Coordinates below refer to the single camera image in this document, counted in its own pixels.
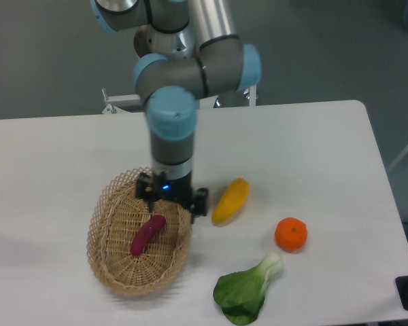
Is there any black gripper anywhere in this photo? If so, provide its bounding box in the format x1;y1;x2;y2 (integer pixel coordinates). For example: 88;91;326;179
135;170;209;224

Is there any purple sweet potato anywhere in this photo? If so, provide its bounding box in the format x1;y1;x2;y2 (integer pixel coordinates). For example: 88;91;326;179
130;215;166;257

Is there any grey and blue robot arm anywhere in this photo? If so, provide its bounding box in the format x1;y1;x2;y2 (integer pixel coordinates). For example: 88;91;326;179
91;1;262;217

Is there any woven wicker basket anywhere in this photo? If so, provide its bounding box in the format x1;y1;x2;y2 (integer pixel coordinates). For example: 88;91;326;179
86;167;192;295

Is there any yellow mango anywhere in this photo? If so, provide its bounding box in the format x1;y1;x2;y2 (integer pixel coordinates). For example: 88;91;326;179
211;178;250;226

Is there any green bok choy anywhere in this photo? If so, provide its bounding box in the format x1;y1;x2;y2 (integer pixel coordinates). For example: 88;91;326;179
213;252;284;325

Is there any orange tangerine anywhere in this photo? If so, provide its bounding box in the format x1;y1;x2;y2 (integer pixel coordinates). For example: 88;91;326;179
274;217;308;252

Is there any white metal base frame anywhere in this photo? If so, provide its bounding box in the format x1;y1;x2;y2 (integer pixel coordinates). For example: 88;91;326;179
101;86;260;114

